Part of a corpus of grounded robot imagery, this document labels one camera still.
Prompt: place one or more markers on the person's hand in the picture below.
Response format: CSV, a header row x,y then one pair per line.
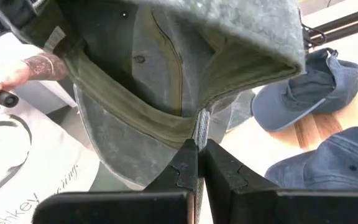
x,y
2,79

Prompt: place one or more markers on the blue denim baseball cap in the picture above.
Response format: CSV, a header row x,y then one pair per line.
x,y
337,81
337,161

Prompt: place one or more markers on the black aluminium table frame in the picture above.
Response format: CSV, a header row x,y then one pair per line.
x,y
353,21

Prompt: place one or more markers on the white printed tote bag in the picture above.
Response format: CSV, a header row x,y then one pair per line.
x,y
26,161

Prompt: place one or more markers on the green baseball cap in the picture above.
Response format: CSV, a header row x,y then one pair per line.
x,y
129,102

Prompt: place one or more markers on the person's forearm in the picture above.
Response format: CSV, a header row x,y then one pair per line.
x,y
45,67

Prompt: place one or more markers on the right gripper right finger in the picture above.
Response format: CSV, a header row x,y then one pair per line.
x,y
291,208

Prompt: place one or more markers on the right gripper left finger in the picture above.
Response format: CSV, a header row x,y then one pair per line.
x,y
120,208

